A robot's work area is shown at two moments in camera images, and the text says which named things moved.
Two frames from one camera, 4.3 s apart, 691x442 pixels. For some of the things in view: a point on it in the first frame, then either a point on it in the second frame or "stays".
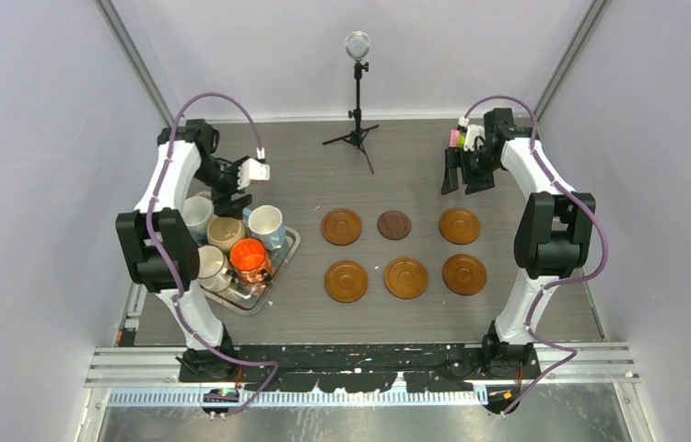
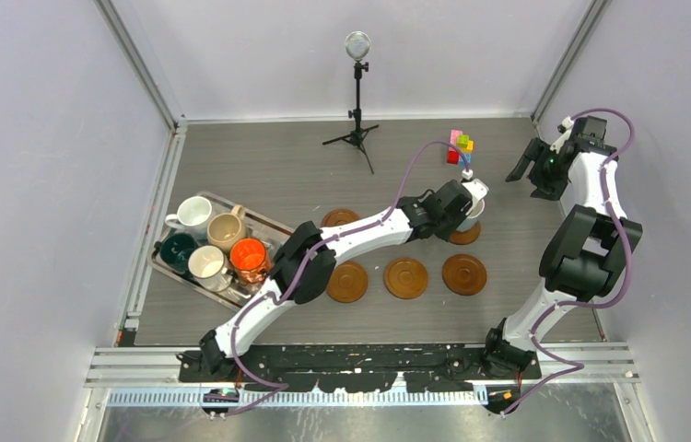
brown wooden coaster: x=406 y=278 stays
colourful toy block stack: x=457 y=139 stays
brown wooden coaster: x=345 y=282 stays
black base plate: x=363 y=367 stays
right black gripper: x=453 y=161 → x=547 y=190
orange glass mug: x=249 y=259 stays
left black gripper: x=224 y=203 → x=444 y=236
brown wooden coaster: x=341 y=226 stays
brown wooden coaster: x=464 y=274 stays
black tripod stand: x=357 y=46 stays
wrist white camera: x=472 y=131 → x=565 y=129
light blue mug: x=266 y=222 → x=473 y=217
